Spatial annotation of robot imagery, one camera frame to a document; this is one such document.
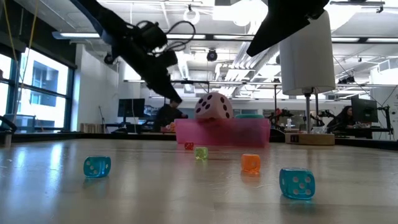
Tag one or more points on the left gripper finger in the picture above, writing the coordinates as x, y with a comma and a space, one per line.
161, 87

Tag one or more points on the small orange die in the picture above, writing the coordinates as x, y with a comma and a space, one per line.
250, 163

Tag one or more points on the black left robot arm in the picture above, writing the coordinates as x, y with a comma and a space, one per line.
102, 18

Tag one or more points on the black slanted bar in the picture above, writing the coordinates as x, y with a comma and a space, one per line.
7, 124

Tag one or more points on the large pink foam die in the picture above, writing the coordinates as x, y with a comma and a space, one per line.
214, 112

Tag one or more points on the small red die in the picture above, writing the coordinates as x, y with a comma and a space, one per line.
188, 146

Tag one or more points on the black computer monitor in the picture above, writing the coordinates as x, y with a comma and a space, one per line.
131, 108
364, 110

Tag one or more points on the small blue die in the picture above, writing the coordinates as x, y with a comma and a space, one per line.
97, 167
297, 184

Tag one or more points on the large teal foam die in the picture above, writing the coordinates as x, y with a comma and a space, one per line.
248, 116

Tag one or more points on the wooden block stack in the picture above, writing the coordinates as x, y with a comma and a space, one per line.
91, 128

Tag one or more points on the white shade table lamp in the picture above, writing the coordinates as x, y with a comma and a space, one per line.
306, 62

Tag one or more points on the small green die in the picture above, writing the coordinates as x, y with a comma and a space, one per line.
201, 153

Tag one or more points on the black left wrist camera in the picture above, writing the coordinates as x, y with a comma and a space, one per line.
154, 35

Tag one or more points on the ceiling light strip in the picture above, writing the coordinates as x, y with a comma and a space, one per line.
233, 37
382, 40
345, 39
189, 36
81, 35

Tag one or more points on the pink translucent plastic bin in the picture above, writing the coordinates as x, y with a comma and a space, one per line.
224, 133

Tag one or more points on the person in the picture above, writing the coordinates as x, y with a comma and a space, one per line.
166, 116
342, 119

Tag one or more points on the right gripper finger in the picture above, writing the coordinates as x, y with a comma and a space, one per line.
280, 21

